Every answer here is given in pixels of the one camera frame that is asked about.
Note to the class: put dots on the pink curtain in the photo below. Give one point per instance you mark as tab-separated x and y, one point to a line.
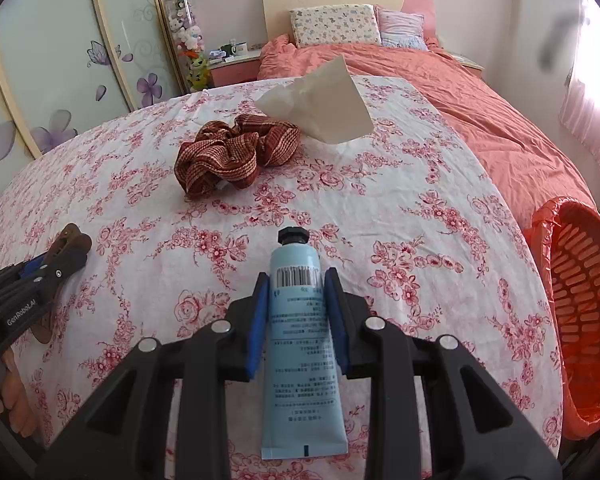
595	110

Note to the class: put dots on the brown striped scrunchie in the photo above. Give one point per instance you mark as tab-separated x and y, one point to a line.
220	160

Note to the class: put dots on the orange plastic basket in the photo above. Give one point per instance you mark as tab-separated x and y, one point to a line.
590	310

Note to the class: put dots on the beige bedside table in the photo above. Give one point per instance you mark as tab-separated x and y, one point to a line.
467	62

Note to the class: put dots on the white mug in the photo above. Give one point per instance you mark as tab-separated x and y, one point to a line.
239	49

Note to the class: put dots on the flower print wardrobe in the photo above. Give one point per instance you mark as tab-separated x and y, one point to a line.
55	85

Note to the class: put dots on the light blue cream tube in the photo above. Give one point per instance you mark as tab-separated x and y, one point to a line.
300	360

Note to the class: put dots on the white paper sheet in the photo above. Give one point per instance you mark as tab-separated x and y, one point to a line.
325	100

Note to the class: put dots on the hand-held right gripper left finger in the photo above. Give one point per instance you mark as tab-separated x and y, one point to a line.
259	320

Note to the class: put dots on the clear cylinder of plush toys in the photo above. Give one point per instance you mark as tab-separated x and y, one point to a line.
185	35

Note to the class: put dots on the floral print pillow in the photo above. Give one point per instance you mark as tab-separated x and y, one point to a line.
335	25

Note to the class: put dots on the pink striped pillow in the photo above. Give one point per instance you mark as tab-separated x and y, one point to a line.
402	27

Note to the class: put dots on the coral duvet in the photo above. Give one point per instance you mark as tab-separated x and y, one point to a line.
480	110

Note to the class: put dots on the white pink floral blanket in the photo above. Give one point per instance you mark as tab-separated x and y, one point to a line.
405	210

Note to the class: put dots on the person's left hand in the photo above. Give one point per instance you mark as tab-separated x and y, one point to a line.
20	400

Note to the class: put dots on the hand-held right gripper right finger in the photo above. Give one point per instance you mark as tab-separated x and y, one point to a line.
337	320

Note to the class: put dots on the pink nightstand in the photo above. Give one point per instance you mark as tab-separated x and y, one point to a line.
230	75

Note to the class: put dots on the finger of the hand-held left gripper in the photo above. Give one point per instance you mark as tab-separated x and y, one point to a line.
62	270
30	266

